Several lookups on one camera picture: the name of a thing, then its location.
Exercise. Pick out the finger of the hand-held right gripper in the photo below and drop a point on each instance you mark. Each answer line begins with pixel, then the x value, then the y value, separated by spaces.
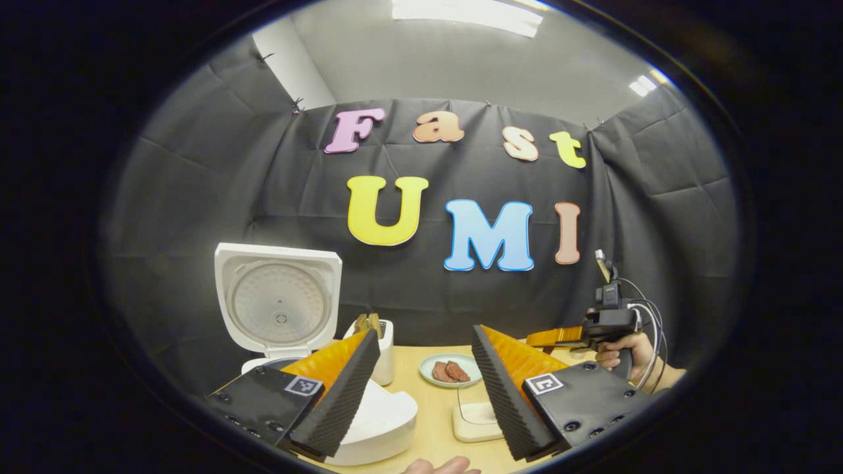
pixel 556 336

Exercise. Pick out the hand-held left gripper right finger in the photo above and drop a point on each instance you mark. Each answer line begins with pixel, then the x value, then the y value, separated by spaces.
pixel 504 395

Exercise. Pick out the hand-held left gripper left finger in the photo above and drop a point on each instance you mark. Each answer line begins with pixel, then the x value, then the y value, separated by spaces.
pixel 342 395

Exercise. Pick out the rectangular tray of rice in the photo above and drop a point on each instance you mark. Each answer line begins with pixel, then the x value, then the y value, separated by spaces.
pixel 475 418

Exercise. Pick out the white rice cooker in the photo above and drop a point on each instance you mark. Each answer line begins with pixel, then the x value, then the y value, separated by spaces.
pixel 276 309

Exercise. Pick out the brown meat slice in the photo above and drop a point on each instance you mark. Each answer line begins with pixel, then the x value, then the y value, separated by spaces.
pixel 459 371
pixel 441 372

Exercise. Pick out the white toaster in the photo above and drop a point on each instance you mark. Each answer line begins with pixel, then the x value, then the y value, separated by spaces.
pixel 385 359

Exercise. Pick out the pale green plate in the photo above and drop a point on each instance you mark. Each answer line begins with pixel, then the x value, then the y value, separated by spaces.
pixel 428 367

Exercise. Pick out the black backdrop cloth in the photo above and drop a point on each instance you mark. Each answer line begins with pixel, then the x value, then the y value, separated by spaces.
pixel 421 296

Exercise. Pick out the small ceiling light panel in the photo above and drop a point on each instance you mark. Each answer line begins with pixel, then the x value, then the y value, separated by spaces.
pixel 649 82

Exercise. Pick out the large ceiling light panel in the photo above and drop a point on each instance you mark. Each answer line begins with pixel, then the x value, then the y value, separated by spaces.
pixel 467 16

